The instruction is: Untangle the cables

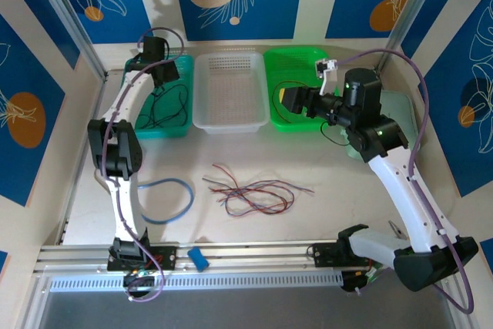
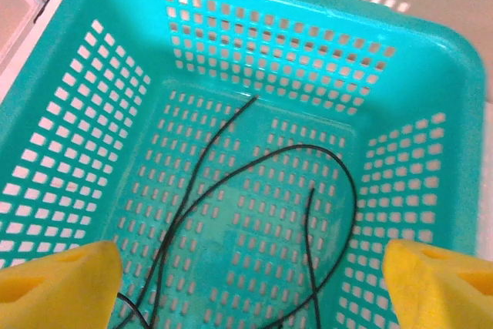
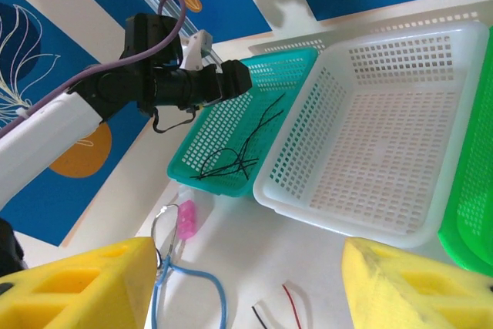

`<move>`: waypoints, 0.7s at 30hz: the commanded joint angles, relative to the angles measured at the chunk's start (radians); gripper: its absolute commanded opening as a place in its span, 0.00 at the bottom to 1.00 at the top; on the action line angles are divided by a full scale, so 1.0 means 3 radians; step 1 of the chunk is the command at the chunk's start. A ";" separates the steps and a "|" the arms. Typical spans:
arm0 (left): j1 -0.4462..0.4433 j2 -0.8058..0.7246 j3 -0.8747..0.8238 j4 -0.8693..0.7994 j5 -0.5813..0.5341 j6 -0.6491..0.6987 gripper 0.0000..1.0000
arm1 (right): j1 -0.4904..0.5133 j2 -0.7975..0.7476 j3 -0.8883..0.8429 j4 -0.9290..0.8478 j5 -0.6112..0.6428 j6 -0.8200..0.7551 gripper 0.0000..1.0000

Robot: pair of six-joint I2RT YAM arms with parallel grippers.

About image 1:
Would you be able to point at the green plastic basket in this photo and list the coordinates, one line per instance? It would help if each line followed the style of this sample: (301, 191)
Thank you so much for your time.
(289, 61)

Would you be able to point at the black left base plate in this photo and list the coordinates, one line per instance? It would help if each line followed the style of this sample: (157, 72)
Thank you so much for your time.
(169, 257)

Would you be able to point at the aluminium corner post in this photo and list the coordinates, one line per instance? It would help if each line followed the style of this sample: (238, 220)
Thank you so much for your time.
(408, 9)
(65, 9)

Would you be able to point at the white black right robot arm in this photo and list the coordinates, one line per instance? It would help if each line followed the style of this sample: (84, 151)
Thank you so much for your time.
(408, 198)

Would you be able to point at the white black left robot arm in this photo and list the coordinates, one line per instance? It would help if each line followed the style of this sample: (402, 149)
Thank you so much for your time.
(121, 205)

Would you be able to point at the pale green lidded box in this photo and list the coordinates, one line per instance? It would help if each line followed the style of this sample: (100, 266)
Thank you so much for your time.
(400, 105)

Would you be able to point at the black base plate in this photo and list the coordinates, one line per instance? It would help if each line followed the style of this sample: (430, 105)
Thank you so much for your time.
(323, 256)
(169, 257)

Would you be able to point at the small blue block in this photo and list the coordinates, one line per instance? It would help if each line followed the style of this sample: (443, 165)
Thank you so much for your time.
(198, 259)

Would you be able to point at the aluminium frame rail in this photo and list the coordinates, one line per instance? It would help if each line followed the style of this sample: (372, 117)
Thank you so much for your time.
(250, 257)

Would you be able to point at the pliers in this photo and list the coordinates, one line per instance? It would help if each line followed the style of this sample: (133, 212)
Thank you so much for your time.
(396, 230)

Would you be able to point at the teal plastic basket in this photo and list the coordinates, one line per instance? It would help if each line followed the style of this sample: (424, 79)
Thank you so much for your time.
(169, 134)

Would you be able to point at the white plastic basket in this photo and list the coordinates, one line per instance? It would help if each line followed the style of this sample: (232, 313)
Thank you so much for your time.
(231, 74)

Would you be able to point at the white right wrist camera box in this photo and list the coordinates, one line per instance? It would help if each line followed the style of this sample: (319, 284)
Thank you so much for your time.
(327, 65)

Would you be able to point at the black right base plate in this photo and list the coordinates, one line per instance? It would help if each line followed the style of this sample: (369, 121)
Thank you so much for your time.
(323, 256)

